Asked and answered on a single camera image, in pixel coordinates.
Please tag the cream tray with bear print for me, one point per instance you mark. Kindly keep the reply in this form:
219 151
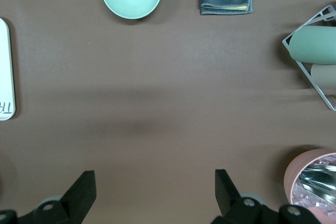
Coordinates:
5 72

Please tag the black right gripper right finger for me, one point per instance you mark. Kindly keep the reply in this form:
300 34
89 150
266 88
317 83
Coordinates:
228 197

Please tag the beige plastic cup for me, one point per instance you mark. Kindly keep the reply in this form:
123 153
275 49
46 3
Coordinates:
324 77

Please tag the clear ice pieces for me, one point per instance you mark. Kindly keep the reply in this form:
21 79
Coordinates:
302 199

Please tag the shiny metal scoop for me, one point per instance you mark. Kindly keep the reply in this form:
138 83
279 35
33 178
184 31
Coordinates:
320 182

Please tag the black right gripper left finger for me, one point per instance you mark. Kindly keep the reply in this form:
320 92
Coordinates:
78 195

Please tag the pink ribbed bowl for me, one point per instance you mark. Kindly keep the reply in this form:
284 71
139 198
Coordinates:
294 169

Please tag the green plastic cup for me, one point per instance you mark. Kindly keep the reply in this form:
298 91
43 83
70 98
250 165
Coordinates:
315 45

